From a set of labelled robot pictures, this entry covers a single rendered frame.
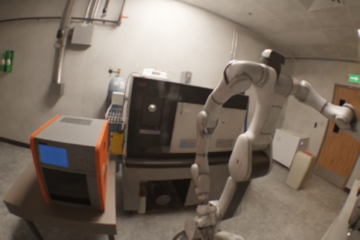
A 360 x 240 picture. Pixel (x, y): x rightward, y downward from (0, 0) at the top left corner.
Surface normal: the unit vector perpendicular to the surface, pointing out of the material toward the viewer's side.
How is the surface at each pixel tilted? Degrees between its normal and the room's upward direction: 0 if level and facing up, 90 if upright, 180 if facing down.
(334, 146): 90
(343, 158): 90
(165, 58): 90
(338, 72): 90
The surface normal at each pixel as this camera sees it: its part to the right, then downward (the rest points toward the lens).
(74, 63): 0.33, 0.20
